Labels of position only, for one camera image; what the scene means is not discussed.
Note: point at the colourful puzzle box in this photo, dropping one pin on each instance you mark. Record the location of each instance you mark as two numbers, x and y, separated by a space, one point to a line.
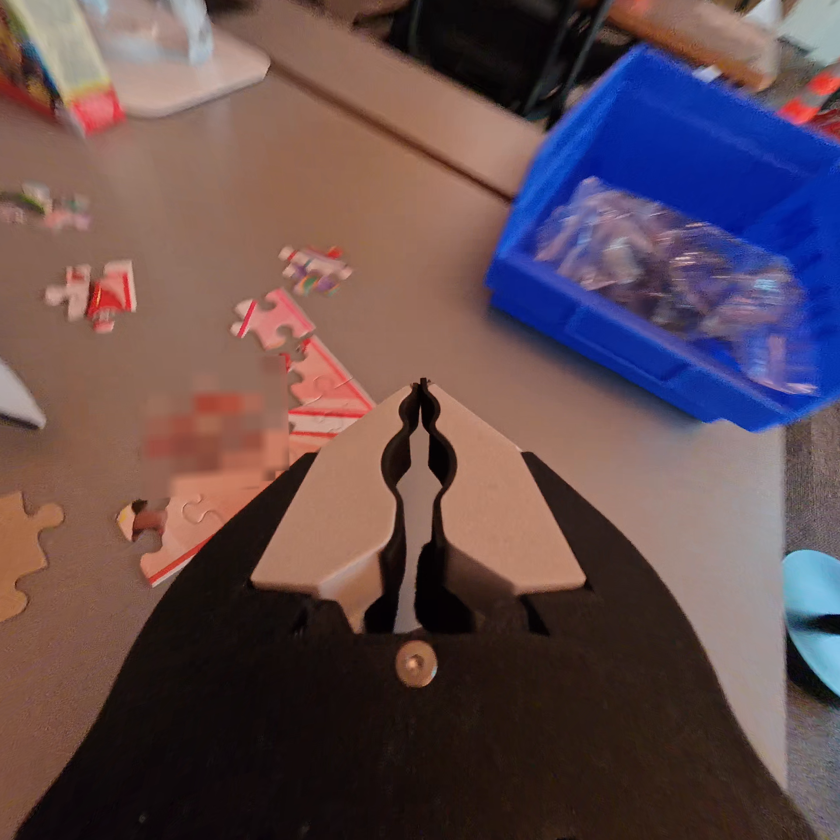
59 65

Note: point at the red striped joined puzzle section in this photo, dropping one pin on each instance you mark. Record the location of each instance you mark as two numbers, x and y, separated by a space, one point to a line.
328 387

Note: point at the jigsaw puzzle pieces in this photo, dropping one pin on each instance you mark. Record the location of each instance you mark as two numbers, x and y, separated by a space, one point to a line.
19 551

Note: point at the wooden side table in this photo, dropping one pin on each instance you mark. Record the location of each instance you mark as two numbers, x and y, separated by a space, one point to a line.
695 39

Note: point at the wooden book stand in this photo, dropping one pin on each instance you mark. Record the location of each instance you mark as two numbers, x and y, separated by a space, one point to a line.
197 72

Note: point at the clear plastic bag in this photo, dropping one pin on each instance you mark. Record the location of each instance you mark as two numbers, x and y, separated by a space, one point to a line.
656 262

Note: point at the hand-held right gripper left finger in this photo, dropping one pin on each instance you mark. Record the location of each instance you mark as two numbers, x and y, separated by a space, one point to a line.
321 518

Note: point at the blue plastic bin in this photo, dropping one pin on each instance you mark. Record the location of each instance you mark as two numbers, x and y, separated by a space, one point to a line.
590 315

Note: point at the grey desk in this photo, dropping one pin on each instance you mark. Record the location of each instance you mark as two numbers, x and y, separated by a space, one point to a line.
426 262

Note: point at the pink diagonal-striped puzzle piece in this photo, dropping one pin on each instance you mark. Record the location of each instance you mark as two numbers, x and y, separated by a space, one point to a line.
275 318

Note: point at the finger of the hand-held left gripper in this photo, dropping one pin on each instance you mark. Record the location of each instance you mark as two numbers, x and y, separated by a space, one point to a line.
16 400

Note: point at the red plastic bin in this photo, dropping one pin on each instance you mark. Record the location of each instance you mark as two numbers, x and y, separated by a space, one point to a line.
814 102

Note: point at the pale blue curved object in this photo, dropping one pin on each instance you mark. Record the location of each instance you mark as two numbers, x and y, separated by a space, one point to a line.
814 590

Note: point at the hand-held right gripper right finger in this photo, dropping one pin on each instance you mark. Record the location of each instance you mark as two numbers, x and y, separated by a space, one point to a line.
512 518

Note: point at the red white dog puzzle piece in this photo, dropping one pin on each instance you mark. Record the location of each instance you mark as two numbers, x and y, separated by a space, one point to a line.
108 295

